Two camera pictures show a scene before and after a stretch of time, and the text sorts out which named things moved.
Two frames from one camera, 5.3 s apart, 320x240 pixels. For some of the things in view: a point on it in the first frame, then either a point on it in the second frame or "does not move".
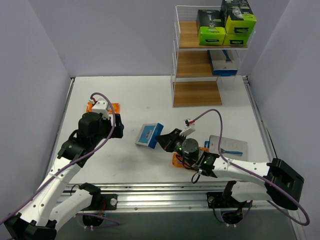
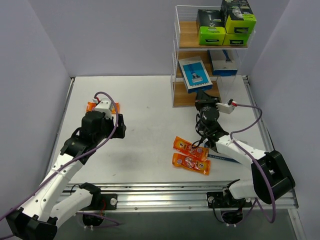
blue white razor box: [147, 136] -> [195, 75]
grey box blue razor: [223, 62] does not move
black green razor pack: [210, 26] does not move
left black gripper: [118, 126] does not move
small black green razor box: [237, 17] does not move
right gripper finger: [168, 140] -> [202, 97]
